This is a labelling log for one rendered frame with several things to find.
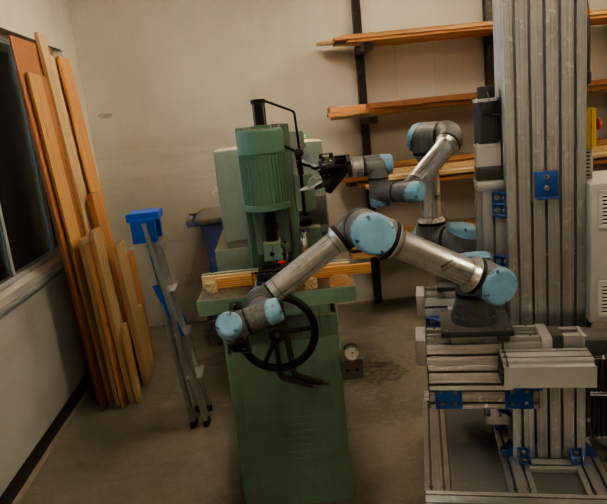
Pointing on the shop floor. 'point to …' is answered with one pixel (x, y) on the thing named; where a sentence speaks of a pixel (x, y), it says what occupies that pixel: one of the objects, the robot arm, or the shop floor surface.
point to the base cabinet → (291, 427)
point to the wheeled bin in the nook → (211, 223)
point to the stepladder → (145, 231)
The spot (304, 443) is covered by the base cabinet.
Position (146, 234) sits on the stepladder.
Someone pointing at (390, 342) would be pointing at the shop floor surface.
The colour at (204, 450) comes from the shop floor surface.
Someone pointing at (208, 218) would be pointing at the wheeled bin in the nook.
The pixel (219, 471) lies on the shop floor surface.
